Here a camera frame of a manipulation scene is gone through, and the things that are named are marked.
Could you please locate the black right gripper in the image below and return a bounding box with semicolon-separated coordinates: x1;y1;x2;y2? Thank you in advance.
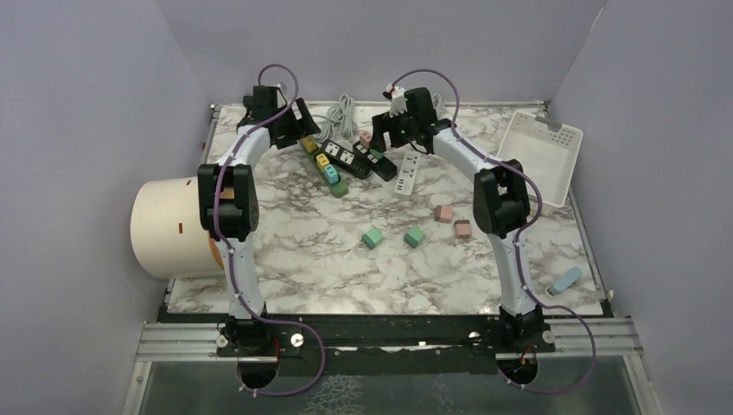
367;105;416;154

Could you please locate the white power strip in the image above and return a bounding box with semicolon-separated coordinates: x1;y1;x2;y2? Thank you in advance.
394;151;421;196

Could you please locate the black power strip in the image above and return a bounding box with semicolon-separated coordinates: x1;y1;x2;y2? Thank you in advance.
353;142;398;182
320;139;372;180

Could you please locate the green power strip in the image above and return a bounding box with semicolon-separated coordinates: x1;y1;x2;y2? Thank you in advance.
299;136;349;198

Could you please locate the pink USB charger plug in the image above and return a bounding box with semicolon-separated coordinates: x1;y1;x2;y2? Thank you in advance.
453;220;473;239

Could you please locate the green USB charger plug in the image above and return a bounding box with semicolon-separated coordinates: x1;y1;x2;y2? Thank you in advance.
361;227;385;250

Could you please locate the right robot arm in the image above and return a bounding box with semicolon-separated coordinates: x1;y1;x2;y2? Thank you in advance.
371;85;543;352

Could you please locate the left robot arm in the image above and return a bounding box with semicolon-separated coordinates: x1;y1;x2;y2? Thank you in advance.
197;86;312;355

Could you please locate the yellow charger plug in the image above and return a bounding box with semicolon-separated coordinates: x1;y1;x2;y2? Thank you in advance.
302;137;319;155
315;153;330;171

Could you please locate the teal blue charger plug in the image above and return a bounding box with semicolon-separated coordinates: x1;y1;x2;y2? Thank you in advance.
323;164;340;186

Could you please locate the light blue charger plug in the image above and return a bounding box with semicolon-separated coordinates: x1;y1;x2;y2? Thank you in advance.
545;266;583;297

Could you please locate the white plastic basket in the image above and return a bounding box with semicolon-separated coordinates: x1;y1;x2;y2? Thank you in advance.
497;111;583;208

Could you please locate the cream cylindrical drum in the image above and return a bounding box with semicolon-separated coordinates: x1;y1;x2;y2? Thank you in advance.
130;176;224;279

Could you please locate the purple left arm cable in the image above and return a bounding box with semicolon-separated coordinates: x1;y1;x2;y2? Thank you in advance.
213;64;328;399

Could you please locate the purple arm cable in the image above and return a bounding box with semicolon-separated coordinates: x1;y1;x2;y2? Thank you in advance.
385;69;598;396
213;64;328;399

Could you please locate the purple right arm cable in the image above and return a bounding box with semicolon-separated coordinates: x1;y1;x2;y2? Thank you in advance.
385;69;598;396

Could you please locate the grey coiled cable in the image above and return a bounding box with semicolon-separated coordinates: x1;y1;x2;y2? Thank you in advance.
311;93;359;140

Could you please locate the aluminium front rail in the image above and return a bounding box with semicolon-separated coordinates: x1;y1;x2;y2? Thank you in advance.
135;316;644;363

